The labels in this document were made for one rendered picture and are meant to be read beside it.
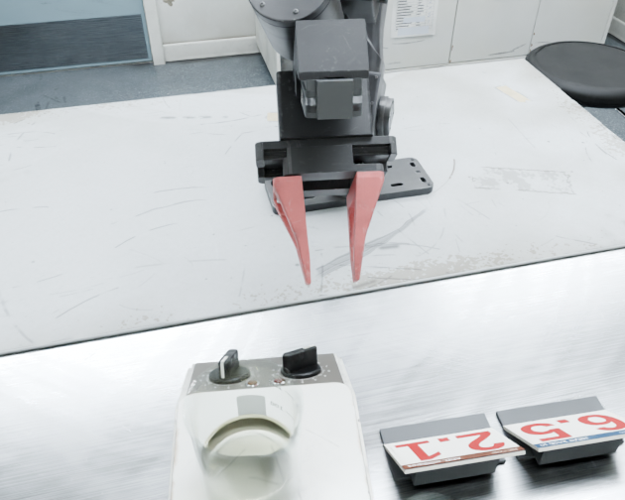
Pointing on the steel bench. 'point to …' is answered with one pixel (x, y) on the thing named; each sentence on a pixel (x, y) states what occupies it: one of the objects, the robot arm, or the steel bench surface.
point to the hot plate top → (319, 485)
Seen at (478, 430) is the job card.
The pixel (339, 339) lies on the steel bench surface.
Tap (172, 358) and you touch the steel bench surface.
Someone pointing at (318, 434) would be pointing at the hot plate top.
